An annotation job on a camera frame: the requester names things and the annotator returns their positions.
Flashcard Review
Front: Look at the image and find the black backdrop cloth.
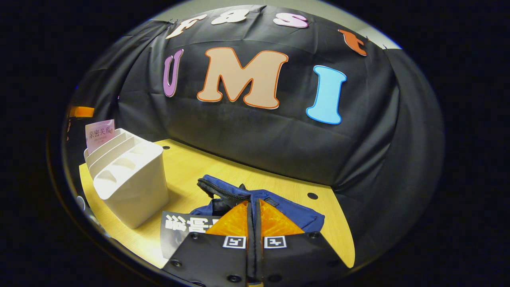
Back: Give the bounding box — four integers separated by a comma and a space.
66, 5, 445, 267

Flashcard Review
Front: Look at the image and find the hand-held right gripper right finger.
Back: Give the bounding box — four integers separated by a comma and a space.
255, 199, 351, 285

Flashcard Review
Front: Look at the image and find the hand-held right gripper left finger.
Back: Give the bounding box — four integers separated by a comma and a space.
161, 201, 255, 285

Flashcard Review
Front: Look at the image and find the dark portrait cover book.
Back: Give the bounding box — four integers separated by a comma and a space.
160, 211, 222, 259

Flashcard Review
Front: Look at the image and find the pink cover book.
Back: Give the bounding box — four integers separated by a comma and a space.
85, 119, 116, 155

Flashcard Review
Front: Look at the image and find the white plastic bookshelf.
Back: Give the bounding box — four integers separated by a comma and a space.
84, 128, 170, 230

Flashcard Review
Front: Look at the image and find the blue schoolbag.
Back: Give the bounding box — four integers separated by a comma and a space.
190, 174, 325, 234

